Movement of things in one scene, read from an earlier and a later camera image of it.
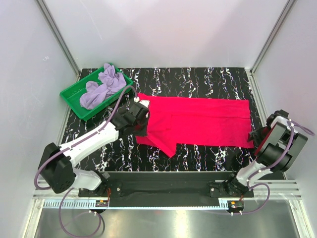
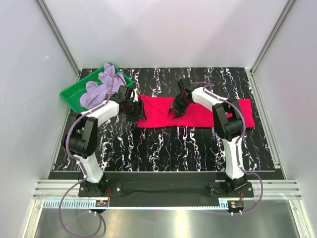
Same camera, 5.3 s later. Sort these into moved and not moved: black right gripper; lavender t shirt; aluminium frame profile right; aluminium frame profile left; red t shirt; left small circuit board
Moved: black right gripper; red t shirt
Not moved: aluminium frame profile left; left small circuit board; aluminium frame profile right; lavender t shirt
